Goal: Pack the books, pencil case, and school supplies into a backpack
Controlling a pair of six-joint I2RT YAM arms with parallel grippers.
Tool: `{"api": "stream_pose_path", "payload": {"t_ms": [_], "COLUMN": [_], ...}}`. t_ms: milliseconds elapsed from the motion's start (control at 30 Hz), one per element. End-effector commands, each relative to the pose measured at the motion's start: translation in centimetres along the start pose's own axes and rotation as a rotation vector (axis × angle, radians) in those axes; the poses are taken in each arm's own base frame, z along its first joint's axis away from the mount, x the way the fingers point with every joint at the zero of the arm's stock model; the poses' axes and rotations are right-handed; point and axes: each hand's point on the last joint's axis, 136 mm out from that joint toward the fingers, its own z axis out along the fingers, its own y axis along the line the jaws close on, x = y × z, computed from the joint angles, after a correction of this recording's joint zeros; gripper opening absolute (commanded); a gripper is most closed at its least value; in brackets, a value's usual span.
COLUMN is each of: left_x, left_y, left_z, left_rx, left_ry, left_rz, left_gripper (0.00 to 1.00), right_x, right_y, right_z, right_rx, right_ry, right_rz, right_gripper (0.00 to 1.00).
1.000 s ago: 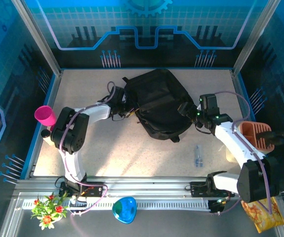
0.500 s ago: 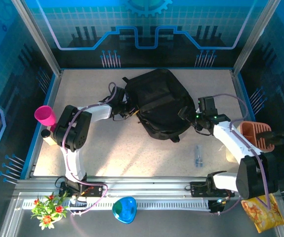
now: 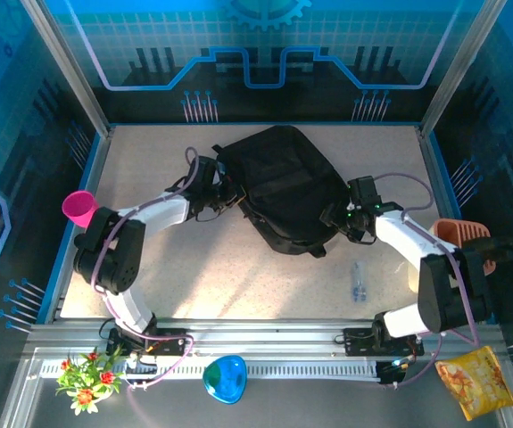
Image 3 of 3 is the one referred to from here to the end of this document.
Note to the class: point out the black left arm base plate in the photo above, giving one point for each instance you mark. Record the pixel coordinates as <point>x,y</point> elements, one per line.
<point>173,343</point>

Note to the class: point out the black connector box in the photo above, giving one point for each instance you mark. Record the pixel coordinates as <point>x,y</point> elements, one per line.
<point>392,372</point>

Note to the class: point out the yellow snack bag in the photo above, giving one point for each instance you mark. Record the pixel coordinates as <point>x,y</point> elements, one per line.
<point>477,381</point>

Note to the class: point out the aluminium table side rail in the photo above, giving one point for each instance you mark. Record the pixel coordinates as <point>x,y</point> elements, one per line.
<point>92,174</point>
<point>439,178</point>

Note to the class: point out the black object in holder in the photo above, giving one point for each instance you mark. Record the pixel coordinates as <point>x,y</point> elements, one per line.
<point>501,247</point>

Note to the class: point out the black backpack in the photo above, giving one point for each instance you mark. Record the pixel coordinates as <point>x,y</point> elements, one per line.
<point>283,187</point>

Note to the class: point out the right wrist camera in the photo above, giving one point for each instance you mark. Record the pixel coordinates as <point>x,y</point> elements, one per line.
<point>364,191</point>

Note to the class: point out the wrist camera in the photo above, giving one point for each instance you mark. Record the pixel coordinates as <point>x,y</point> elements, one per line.
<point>207,171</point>
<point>364,191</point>

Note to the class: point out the cream holder orange insert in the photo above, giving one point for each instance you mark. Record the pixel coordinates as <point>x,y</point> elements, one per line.
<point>448,229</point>

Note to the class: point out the artificial flower plant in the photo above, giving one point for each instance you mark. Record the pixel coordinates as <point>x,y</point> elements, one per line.
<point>88,381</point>

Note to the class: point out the cream bottle black cap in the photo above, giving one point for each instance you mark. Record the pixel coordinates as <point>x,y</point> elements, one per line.
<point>80,241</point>

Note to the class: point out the aluminium frame post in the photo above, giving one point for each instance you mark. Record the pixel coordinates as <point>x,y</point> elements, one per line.
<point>66,67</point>
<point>461,67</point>

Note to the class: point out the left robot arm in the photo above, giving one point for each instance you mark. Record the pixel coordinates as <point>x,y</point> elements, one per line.
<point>113,254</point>

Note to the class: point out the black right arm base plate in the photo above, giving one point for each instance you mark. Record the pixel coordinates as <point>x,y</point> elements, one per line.
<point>358,343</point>

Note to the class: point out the aluminium front rail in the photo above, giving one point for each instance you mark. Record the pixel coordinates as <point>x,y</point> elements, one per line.
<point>260,336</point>

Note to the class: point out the blue green triangular bowl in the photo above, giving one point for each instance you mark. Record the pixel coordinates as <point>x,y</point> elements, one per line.
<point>225,379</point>

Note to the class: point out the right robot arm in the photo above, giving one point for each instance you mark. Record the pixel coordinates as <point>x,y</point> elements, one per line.
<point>452,290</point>

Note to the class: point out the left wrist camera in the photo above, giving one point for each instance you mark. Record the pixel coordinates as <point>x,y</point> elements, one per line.
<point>207,171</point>

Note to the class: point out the tall pink cup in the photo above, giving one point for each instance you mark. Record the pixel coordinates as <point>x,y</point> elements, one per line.
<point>79,208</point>

